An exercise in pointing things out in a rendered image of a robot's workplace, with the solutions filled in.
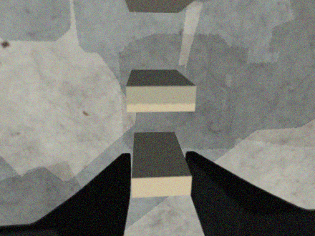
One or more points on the beige rectangular block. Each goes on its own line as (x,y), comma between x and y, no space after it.
(157,6)
(159,167)
(159,91)

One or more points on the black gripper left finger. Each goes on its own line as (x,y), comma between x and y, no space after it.
(99,209)

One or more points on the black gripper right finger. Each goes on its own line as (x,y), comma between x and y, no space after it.
(227,205)

